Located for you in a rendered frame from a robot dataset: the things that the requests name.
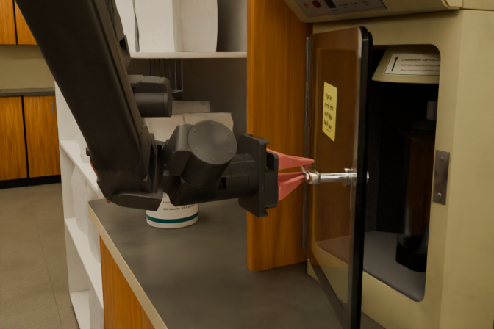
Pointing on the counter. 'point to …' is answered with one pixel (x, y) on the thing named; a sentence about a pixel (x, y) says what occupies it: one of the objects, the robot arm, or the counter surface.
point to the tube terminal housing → (448, 214)
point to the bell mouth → (409, 64)
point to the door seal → (364, 178)
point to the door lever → (312, 176)
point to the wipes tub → (172, 215)
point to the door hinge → (304, 139)
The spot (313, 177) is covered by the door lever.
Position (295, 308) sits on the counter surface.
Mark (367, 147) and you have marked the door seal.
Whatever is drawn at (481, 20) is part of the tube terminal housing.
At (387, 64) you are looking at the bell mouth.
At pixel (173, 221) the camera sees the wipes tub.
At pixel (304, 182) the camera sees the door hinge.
